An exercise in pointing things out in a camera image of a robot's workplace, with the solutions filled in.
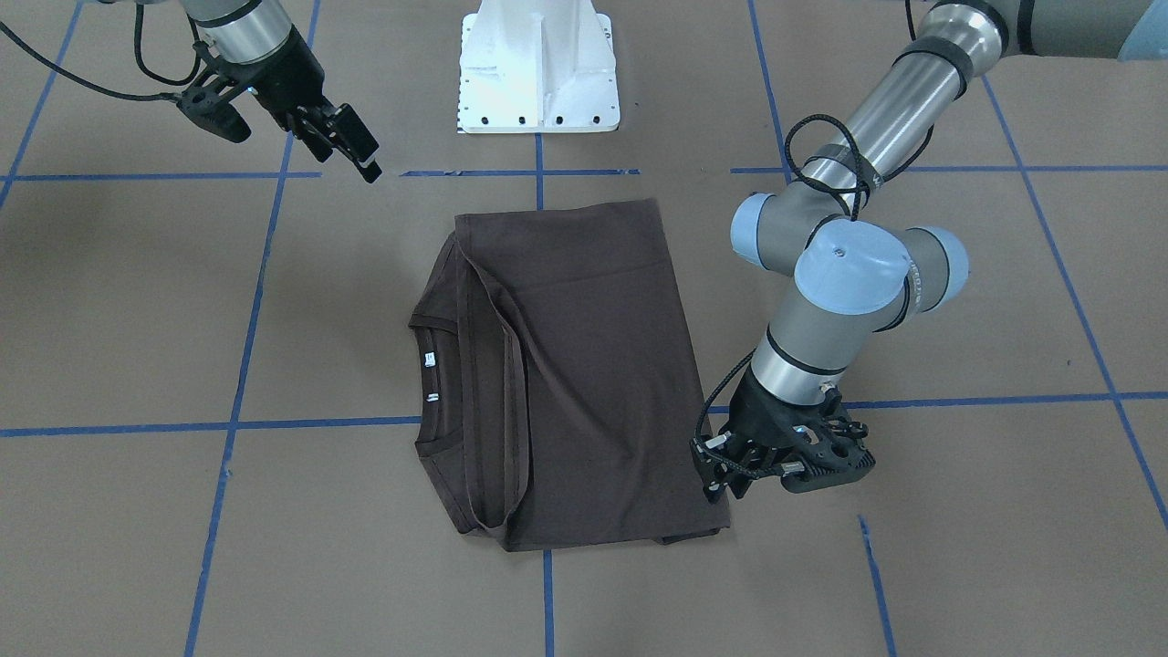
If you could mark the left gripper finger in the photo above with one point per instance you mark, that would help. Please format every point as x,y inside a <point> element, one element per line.
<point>747,473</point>
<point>714,458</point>

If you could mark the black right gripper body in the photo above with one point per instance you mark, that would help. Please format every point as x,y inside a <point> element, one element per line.
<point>284,82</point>

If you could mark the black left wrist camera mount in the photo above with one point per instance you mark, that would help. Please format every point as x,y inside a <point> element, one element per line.
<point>826,442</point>

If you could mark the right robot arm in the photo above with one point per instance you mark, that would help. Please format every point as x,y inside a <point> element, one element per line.
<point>253,46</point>

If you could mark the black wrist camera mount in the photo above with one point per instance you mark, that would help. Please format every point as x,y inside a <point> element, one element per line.
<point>826,442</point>
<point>206,102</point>

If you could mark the dark brown t-shirt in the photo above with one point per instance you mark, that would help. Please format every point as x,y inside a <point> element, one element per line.
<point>560,390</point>

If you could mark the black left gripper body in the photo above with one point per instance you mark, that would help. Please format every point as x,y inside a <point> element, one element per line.
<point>754,412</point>

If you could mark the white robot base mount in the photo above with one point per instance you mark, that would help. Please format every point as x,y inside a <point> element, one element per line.
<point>537,67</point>

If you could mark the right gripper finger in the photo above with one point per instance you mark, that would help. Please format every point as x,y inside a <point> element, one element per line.
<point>317,138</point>
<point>350,135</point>

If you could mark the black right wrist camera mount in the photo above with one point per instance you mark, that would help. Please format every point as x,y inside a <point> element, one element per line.
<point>206,102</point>

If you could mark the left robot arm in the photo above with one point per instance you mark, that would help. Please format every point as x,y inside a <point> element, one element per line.
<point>850,278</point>

